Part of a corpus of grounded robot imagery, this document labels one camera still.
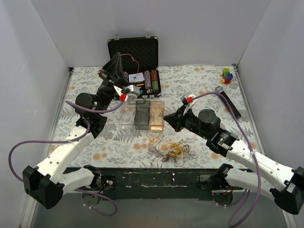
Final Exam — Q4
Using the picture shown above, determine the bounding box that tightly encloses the colourful toy block train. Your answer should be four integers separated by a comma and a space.
220, 68, 233, 85

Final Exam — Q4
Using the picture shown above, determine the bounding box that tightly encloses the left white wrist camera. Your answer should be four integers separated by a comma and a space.
114, 85, 140, 101

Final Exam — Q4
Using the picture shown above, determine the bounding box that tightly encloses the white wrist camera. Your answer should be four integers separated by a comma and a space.
114, 85, 140, 101
181, 92, 196, 114

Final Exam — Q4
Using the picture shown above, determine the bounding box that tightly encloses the floral table mat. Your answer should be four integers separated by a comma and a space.
48, 65, 264, 170

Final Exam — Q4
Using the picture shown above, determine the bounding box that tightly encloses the grey poker chip row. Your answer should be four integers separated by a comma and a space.
144, 70, 152, 94

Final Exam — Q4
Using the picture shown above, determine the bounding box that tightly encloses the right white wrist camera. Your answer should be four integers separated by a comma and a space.
181, 92, 196, 114

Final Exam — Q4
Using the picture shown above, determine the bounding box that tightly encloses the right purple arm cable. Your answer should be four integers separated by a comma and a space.
190, 91, 262, 228

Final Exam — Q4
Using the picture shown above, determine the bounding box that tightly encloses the black poker chip case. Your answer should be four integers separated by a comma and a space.
107, 34, 162, 98

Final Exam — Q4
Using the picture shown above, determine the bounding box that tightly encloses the dark brown thin wire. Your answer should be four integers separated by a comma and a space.
140, 135, 198, 168

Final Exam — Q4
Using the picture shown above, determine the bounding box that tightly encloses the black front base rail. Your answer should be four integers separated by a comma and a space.
96, 168, 217, 200

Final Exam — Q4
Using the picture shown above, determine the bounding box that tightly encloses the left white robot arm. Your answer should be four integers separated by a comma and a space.
22, 52, 128, 209

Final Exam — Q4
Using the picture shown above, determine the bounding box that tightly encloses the black handheld microphone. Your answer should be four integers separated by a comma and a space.
215, 86, 242, 119

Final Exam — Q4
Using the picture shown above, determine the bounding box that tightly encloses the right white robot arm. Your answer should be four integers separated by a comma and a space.
163, 105, 304, 215

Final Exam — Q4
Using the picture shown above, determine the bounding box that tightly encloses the orange green chip row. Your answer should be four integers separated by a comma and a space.
151, 70, 159, 93

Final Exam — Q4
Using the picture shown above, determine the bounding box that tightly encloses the white playing card deck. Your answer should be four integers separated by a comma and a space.
128, 72, 144, 84

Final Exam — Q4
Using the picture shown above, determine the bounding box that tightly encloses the clear plastic organizer box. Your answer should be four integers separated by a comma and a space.
119, 100, 165, 132

